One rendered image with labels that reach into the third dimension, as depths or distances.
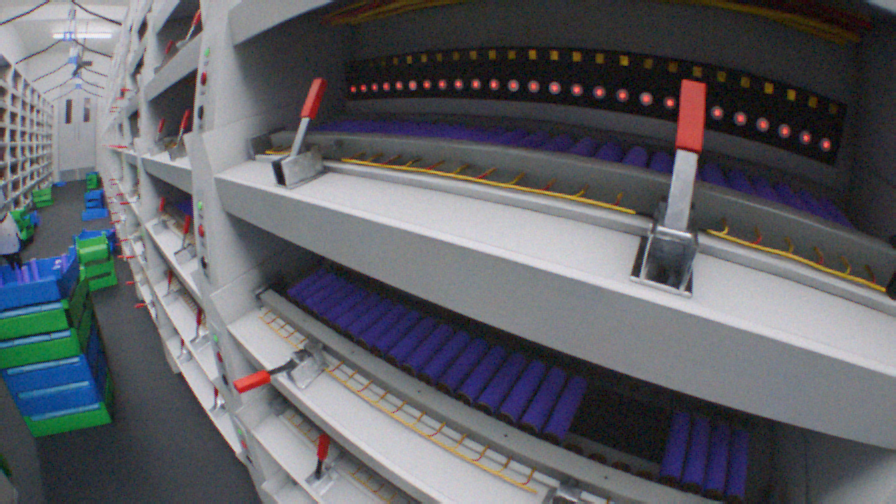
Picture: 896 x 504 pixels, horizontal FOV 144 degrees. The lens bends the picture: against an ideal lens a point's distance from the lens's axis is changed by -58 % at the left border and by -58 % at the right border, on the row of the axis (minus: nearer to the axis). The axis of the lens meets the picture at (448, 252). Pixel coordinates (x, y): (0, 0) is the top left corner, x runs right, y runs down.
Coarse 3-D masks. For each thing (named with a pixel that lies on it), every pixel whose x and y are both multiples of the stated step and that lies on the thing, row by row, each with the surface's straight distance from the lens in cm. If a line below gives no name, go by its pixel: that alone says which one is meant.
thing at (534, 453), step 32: (288, 320) 42; (352, 352) 35; (384, 384) 32; (416, 384) 31; (448, 416) 29; (480, 416) 29; (448, 448) 29; (512, 448) 27; (544, 448) 28; (512, 480) 28; (608, 480) 27; (640, 480) 28
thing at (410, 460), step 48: (240, 288) 48; (288, 288) 51; (240, 336) 47; (480, 336) 38; (288, 384) 38; (336, 384) 36; (336, 432) 34; (384, 432) 32; (432, 432) 31; (768, 432) 40; (432, 480) 29; (480, 480) 29; (768, 480) 37
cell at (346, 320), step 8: (368, 296) 42; (376, 296) 41; (360, 304) 41; (368, 304) 41; (376, 304) 41; (352, 312) 40; (360, 312) 40; (336, 320) 40; (344, 320) 39; (352, 320) 40; (344, 328) 39
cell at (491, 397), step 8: (512, 360) 33; (520, 360) 33; (504, 368) 32; (512, 368) 32; (520, 368) 33; (496, 376) 32; (504, 376) 32; (512, 376) 32; (496, 384) 31; (504, 384) 31; (512, 384) 32; (488, 392) 30; (496, 392) 30; (504, 392) 31; (480, 400) 30; (488, 400) 30; (496, 400) 30; (496, 408) 30
